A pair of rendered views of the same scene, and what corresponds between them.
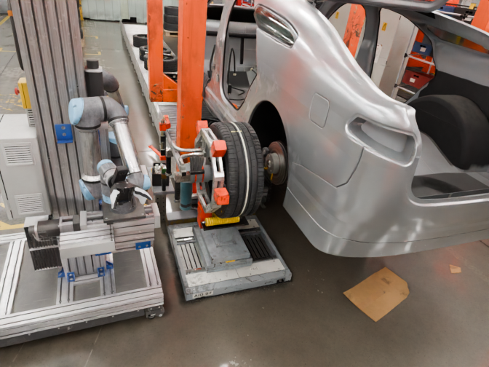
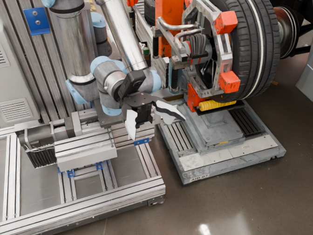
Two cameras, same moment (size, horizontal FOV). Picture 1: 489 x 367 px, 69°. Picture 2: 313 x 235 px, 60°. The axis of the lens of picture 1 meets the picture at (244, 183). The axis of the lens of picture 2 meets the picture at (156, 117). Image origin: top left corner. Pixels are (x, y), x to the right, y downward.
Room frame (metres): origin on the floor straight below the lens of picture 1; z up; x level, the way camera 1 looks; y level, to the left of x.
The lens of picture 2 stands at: (0.67, 0.38, 1.72)
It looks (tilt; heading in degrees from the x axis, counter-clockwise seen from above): 45 degrees down; 6
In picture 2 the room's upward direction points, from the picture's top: straight up
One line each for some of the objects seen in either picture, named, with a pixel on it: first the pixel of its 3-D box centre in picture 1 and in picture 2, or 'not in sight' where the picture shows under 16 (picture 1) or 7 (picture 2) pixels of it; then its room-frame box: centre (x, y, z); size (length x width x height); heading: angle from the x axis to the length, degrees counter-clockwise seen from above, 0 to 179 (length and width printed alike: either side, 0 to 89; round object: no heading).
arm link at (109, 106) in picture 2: (114, 189); (116, 96); (1.35, 0.59, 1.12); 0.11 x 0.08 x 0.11; 129
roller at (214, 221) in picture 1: (222, 220); (217, 103); (2.04, 0.12, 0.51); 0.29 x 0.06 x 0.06; 114
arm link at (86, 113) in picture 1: (91, 151); (76, 43); (1.54, 0.77, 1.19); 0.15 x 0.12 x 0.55; 129
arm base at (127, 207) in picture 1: (122, 199); not in sight; (1.63, 0.67, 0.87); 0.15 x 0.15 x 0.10
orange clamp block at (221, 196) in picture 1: (221, 196); (228, 82); (1.82, 0.13, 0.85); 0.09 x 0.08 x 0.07; 24
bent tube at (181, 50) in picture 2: (193, 155); (192, 33); (1.97, 0.34, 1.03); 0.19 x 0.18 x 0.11; 114
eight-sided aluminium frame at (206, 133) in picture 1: (207, 171); (202, 51); (2.11, 0.26, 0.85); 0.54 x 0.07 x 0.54; 24
